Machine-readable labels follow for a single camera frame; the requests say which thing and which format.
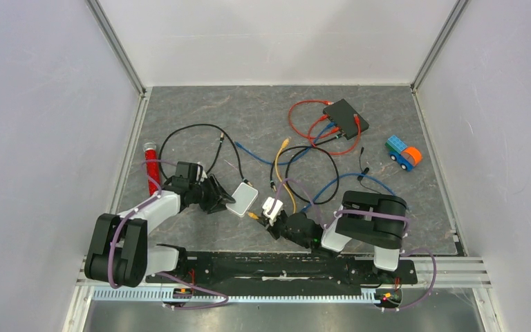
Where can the red glitter tube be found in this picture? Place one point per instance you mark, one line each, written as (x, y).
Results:
(152, 167)

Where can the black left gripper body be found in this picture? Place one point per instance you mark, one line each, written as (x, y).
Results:
(204, 194)

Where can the blue lego brick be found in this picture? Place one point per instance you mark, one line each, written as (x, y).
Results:
(396, 147)

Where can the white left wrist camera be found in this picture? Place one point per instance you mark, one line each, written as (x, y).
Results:
(202, 175)

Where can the black network switch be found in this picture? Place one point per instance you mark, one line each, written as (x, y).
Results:
(346, 118)

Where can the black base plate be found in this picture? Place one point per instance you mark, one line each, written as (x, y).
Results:
(288, 274)

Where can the clear plastic box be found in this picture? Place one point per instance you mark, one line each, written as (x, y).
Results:
(244, 195)

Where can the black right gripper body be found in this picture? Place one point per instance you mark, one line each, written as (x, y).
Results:
(280, 229)

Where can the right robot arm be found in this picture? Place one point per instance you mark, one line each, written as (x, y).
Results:
(376, 219)

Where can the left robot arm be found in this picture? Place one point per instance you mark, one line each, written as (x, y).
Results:
(119, 253)

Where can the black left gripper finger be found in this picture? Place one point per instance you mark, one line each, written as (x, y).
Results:
(214, 206)
(217, 194)

